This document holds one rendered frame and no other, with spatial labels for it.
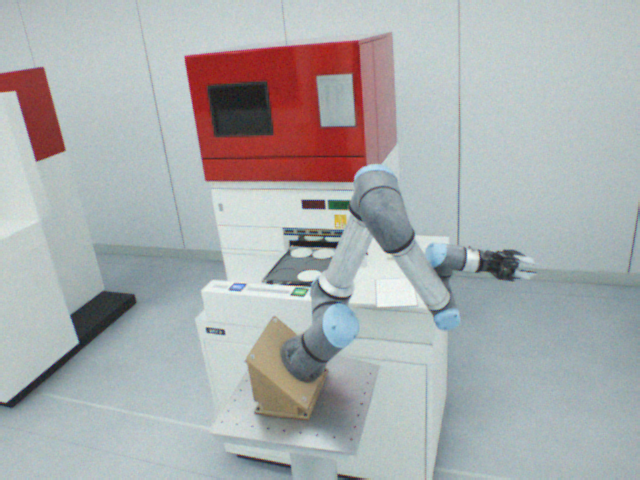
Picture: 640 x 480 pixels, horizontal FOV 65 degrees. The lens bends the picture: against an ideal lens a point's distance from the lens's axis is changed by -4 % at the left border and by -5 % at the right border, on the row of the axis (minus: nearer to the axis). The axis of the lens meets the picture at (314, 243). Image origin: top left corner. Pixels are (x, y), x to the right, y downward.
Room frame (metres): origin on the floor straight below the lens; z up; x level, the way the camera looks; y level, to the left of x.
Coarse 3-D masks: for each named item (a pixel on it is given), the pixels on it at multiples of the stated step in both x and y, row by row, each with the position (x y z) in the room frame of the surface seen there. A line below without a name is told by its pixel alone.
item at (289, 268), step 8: (296, 248) 2.27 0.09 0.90; (312, 248) 2.25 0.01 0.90; (320, 248) 2.24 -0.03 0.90; (328, 248) 2.23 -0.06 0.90; (288, 256) 2.19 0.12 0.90; (312, 256) 2.16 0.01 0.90; (280, 264) 2.11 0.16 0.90; (288, 264) 2.11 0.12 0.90; (296, 264) 2.10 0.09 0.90; (304, 264) 2.09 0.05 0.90; (312, 264) 2.08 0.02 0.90; (320, 264) 2.07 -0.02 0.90; (328, 264) 2.06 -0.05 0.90; (272, 272) 2.04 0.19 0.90; (280, 272) 2.03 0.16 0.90; (288, 272) 2.03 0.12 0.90; (296, 272) 2.02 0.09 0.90; (288, 280) 1.95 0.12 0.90; (296, 280) 1.94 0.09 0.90; (304, 280) 1.93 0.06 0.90; (312, 280) 1.92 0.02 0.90
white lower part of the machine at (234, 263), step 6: (228, 258) 2.48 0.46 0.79; (234, 258) 2.47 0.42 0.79; (240, 258) 2.46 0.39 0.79; (246, 258) 2.45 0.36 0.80; (252, 258) 2.43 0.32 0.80; (228, 264) 2.49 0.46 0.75; (234, 264) 2.47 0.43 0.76; (240, 264) 2.46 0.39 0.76; (246, 264) 2.45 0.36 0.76; (228, 270) 2.49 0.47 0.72; (234, 270) 2.48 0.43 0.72; (240, 270) 2.46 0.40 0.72; (228, 276) 2.49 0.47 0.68; (234, 276) 2.48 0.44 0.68
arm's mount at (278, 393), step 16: (272, 320) 1.44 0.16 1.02; (272, 336) 1.38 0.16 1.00; (288, 336) 1.41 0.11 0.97; (256, 352) 1.28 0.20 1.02; (272, 352) 1.32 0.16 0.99; (256, 368) 1.23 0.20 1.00; (272, 368) 1.26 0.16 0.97; (256, 384) 1.24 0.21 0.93; (272, 384) 1.22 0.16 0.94; (288, 384) 1.23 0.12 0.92; (304, 384) 1.27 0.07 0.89; (320, 384) 1.33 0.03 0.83; (256, 400) 1.24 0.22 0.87; (272, 400) 1.22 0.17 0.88; (288, 400) 1.21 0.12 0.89; (304, 400) 1.21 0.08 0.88; (288, 416) 1.20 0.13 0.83; (304, 416) 1.19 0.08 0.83
